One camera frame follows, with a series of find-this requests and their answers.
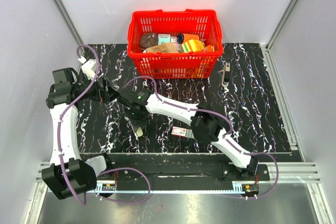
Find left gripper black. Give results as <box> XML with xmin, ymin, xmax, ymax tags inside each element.
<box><xmin>73</xmin><ymin>72</ymin><xmax>119</xmax><ymax>103</ymax></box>

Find staple remover tool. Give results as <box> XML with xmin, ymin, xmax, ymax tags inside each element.
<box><xmin>221</xmin><ymin>62</ymin><xmax>230</xmax><ymax>87</ymax></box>

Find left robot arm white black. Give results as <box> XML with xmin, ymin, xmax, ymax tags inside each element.
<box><xmin>41</xmin><ymin>58</ymin><xmax>118</xmax><ymax>200</ymax></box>

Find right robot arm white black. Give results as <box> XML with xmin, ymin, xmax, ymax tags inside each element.
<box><xmin>117</xmin><ymin>90</ymin><xmax>258</xmax><ymax>180</ymax></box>

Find red staple box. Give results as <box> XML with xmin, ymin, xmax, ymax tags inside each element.
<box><xmin>171</xmin><ymin>126</ymin><xmax>194</xmax><ymax>138</ymax></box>

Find brown round cookie pack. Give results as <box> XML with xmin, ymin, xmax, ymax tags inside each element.
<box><xmin>139</xmin><ymin>32</ymin><xmax>158</xmax><ymax>50</ymax></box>

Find brown cardboard package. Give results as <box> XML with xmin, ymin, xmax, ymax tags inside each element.
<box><xmin>143</xmin><ymin>42</ymin><xmax>181</xmax><ymax>53</ymax></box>

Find teal white small box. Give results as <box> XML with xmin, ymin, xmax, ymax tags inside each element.
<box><xmin>157</xmin><ymin>34</ymin><xmax>171</xmax><ymax>45</ymax></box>

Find orange cylinder tube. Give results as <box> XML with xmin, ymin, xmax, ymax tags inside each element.
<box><xmin>176</xmin><ymin>33</ymin><xmax>200</xmax><ymax>44</ymax></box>

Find yellow green box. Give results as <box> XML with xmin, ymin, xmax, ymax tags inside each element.
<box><xmin>181</xmin><ymin>39</ymin><xmax>206</xmax><ymax>53</ymax></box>

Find orange snack packet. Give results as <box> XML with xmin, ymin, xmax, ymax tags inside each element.
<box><xmin>203</xmin><ymin>45</ymin><xmax>215</xmax><ymax>52</ymax></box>

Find red plastic shopping basket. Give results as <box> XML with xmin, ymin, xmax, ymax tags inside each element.
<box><xmin>127</xmin><ymin>9</ymin><xmax>224</xmax><ymax>79</ymax></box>

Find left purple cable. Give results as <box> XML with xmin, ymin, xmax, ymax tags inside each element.
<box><xmin>58</xmin><ymin>44</ymin><xmax>152</xmax><ymax>206</ymax></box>

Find purple cable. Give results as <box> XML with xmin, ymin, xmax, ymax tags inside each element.
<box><xmin>58</xmin><ymin>44</ymin><xmax>152</xmax><ymax>206</ymax></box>
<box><xmin>123</xmin><ymin>76</ymin><xmax>279</xmax><ymax>200</ymax></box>

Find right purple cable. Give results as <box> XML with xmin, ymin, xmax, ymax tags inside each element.
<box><xmin>123</xmin><ymin>76</ymin><xmax>279</xmax><ymax>200</ymax></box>

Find aluminium frame rail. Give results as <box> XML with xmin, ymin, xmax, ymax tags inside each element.
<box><xmin>35</xmin><ymin>162</ymin><xmax>322</xmax><ymax>193</ymax></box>

